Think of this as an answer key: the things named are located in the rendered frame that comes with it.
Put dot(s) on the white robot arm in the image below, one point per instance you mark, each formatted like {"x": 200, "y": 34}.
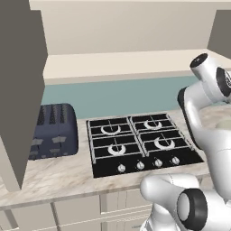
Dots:
{"x": 216, "y": 150}

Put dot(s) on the black gas hob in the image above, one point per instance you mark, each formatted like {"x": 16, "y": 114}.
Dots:
{"x": 132, "y": 141}

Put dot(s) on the silver hob knob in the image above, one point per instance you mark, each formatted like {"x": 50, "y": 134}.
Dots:
{"x": 140, "y": 165}
{"x": 121, "y": 168}
{"x": 158, "y": 163}
{"x": 175, "y": 160}

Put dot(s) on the dark blue toaster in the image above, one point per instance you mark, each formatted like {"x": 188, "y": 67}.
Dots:
{"x": 57, "y": 135}

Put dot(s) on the beige range hood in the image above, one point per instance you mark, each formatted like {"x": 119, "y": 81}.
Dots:
{"x": 120, "y": 36}

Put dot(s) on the beige drawer front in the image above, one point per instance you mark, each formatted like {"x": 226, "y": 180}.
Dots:
{"x": 132, "y": 198}
{"x": 126, "y": 222}

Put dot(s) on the beige cupboard door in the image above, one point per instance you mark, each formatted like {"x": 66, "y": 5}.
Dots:
{"x": 78, "y": 213}
{"x": 33, "y": 219}

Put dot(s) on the grey wall cabinet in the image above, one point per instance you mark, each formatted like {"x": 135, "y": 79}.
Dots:
{"x": 18, "y": 75}
{"x": 221, "y": 33}

